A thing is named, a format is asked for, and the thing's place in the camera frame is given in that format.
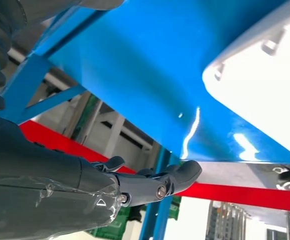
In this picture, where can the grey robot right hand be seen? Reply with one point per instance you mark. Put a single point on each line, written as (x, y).
(35, 198)

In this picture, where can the blue metal shelf rack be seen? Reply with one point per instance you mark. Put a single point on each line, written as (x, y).
(147, 66)

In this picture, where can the stacked green plastic crates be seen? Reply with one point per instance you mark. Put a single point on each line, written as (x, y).
(115, 228)

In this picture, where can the grey metal shelving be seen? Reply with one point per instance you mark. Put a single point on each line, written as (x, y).
(222, 222)

